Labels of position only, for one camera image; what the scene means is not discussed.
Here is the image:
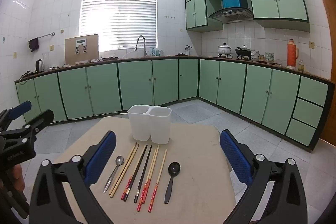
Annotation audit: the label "person's left hand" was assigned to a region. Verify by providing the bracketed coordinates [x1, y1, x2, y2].
[13, 164, 25, 192]

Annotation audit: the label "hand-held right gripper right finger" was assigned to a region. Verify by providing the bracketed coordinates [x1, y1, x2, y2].
[219, 130, 308, 224]

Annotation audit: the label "metal spoon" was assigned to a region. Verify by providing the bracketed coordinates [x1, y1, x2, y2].
[103, 155, 125, 193]

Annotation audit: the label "cardboard box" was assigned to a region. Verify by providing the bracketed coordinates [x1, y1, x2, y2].
[65, 34, 99, 65]

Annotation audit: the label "metal kitchen faucet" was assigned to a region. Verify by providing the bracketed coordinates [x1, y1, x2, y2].
[134, 35, 147, 57]

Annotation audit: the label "white window blind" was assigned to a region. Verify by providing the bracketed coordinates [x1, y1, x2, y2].
[79, 0, 158, 52]

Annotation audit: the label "white two-compartment utensil holder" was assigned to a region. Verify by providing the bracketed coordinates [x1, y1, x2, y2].
[127, 105, 172, 145]

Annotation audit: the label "black plastic spoon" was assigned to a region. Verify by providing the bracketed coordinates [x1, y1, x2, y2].
[164, 162, 181, 205]

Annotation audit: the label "dark hanging cloth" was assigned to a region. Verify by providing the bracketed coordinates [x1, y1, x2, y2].
[29, 38, 40, 52]

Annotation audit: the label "black wok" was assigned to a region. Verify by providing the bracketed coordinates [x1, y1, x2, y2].
[235, 46, 252, 56]

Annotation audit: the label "orange thermos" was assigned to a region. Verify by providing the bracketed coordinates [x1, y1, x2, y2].
[286, 39, 299, 69]

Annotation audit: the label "black chopstick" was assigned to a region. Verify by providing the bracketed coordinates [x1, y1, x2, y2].
[124, 145, 148, 201]
[134, 145, 153, 203]

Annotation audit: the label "green lower kitchen cabinets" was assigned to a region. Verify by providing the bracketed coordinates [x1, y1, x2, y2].
[15, 56, 330, 152]

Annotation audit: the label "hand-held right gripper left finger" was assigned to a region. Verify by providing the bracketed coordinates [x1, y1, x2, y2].
[29, 130, 117, 224]

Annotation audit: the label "black gas stove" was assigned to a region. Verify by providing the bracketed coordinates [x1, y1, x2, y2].
[218, 54, 253, 60]

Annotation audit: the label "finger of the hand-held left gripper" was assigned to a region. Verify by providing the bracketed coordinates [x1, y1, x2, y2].
[0, 109, 55, 144]
[0, 101, 32, 132]

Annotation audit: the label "metal towel rail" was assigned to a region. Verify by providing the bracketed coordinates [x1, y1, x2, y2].
[28, 32, 55, 43]

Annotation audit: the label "wooden door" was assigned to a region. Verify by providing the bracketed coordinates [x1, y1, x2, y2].
[319, 0, 336, 146]

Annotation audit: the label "plain wooden chopstick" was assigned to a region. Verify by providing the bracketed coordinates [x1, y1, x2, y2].
[110, 144, 139, 198]
[108, 142, 138, 195]

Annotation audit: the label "steel cooking pot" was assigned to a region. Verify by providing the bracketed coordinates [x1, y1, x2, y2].
[218, 43, 232, 55]

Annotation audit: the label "beige chopstick with red end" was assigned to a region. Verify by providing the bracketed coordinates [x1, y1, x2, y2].
[121, 147, 145, 200]
[148, 149, 168, 212]
[136, 149, 157, 212]
[141, 145, 160, 204]

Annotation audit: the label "black range hood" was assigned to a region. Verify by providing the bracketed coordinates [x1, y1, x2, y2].
[207, 7, 253, 24]

